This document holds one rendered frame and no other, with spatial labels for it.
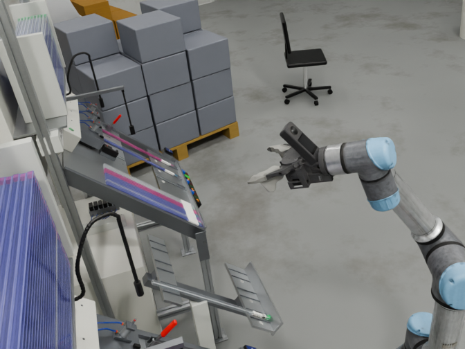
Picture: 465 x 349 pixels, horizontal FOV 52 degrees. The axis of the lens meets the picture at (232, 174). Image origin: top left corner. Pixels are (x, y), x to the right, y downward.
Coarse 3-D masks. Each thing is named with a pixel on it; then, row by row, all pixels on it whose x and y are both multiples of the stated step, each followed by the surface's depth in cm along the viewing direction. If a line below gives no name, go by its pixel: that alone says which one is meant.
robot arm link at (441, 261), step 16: (432, 256) 135; (448, 256) 131; (464, 256) 130; (432, 272) 134; (448, 272) 127; (464, 272) 125; (432, 288) 135; (448, 288) 126; (464, 288) 126; (448, 304) 128; (464, 304) 128; (432, 320) 142; (448, 320) 136; (432, 336) 144; (448, 336) 140
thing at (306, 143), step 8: (288, 128) 116; (296, 128) 117; (288, 136) 115; (296, 136) 116; (304, 136) 118; (296, 144) 116; (304, 144) 116; (312, 144) 118; (304, 152) 116; (312, 152) 116; (312, 160) 116
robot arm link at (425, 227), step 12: (396, 180) 127; (408, 192) 130; (408, 204) 130; (420, 204) 132; (408, 216) 132; (420, 216) 133; (432, 216) 136; (408, 228) 139; (420, 228) 135; (432, 228) 135; (444, 228) 137; (420, 240) 138; (432, 240) 136; (444, 240) 136; (456, 240) 136
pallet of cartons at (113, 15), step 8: (72, 0) 687; (80, 0) 681; (88, 0) 676; (96, 0) 671; (104, 0) 666; (80, 8) 661; (88, 8) 651; (96, 8) 657; (104, 8) 664; (112, 8) 743; (104, 16) 668; (112, 16) 703; (120, 16) 698; (128, 16) 694
